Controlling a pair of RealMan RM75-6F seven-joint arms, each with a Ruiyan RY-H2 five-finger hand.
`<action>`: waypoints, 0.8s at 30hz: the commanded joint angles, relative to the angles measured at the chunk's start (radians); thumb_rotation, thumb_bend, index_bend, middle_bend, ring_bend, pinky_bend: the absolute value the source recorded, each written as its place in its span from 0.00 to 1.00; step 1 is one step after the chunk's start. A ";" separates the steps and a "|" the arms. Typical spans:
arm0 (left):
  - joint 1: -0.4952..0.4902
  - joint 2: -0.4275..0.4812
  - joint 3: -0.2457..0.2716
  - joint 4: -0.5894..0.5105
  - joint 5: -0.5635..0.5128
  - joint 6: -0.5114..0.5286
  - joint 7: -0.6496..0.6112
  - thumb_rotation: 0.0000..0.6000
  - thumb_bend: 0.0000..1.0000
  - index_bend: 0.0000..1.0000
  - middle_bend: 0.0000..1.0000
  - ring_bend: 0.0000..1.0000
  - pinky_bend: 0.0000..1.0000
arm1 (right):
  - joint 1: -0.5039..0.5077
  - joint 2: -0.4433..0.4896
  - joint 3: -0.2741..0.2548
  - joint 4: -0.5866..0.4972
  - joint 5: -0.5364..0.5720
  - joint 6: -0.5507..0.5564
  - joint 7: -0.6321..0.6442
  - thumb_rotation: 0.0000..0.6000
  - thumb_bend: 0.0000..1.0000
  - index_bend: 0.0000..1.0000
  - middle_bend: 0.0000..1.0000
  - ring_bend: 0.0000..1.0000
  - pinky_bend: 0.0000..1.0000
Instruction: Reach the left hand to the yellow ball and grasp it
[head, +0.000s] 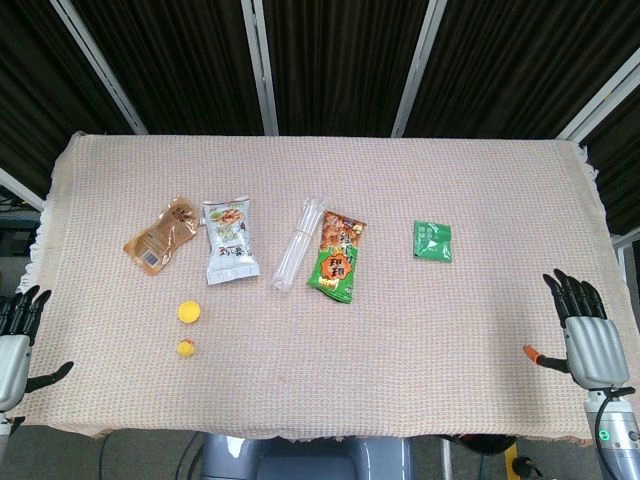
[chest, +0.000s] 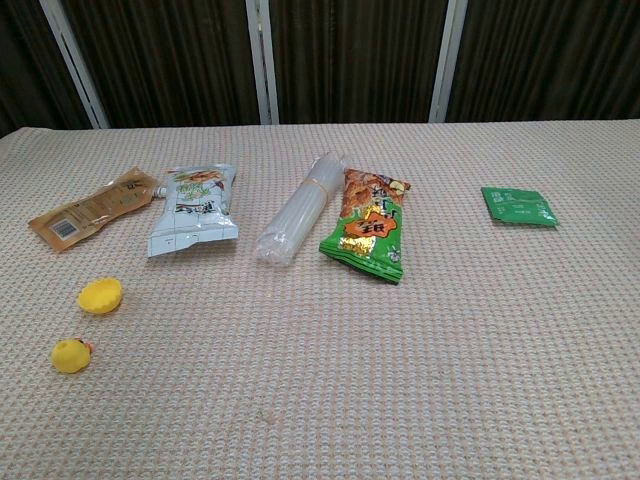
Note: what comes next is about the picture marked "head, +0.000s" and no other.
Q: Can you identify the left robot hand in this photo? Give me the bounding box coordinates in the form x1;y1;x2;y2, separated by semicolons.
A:
0;285;75;412

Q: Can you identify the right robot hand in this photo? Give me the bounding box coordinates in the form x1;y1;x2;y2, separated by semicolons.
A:
522;268;634;396

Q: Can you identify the yellow power strip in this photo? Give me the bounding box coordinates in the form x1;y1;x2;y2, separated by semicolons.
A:
503;442;534;480

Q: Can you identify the small green sachet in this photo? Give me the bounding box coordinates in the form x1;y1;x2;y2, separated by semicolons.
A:
412;219;454;263

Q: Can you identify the brown snack packet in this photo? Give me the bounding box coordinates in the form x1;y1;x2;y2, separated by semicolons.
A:
123;195;200;276

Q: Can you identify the white snack packet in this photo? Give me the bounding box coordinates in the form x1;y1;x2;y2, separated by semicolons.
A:
201;196;262;287

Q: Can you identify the green orange snack packet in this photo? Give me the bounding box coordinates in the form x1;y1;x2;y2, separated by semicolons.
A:
306;209;368;304

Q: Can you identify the pink woven tablecloth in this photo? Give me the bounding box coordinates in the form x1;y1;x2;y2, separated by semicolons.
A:
8;131;636;443

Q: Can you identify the clear plastic tube bundle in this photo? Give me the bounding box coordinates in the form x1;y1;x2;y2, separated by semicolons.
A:
271;197;328;292

